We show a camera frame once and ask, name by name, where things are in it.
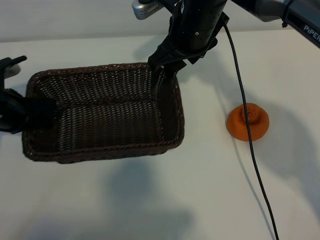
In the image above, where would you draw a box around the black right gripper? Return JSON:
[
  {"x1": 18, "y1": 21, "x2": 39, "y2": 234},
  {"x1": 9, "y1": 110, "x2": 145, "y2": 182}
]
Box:
[{"x1": 147, "y1": 0, "x2": 230, "y2": 81}]

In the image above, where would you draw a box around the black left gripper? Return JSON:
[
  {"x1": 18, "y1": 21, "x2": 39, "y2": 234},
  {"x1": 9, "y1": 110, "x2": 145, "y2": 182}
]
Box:
[{"x1": 0, "y1": 87, "x2": 57, "y2": 135}]

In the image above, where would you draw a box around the dark brown wicker basket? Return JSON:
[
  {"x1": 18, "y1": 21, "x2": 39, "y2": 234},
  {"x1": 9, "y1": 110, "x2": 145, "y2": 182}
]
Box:
[{"x1": 21, "y1": 62, "x2": 186, "y2": 165}]

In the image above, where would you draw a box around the orange fruit with stem knob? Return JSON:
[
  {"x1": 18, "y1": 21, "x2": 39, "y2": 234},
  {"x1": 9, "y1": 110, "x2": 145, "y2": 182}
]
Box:
[{"x1": 226, "y1": 103, "x2": 270, "y2": 142}]

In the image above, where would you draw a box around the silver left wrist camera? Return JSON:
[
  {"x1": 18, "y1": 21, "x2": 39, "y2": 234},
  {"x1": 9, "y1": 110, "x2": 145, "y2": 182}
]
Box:
[{"x1": 0, "y1": 56, "x2": 28, "y2": 79}]

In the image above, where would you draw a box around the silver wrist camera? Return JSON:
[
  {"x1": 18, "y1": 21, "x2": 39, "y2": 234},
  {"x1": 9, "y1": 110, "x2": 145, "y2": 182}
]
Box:
[
  {"x1": 131, "y1": 0, "x2": 161, "y2": 20},
  {"x1": 0, "y1": 56, "x2": 28, "y2": 79}
]

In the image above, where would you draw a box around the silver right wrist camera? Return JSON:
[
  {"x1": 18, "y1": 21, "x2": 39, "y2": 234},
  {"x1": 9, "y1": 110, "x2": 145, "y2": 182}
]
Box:
[{"x1": 131, "y1": 0, "x2": 161, "y2": 20}]

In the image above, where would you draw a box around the thin black camera cable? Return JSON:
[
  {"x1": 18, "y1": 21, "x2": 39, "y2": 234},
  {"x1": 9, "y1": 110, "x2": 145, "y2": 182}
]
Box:
[{"x1": 221, "y1": 14, "x2": 280, "y2": 240}]

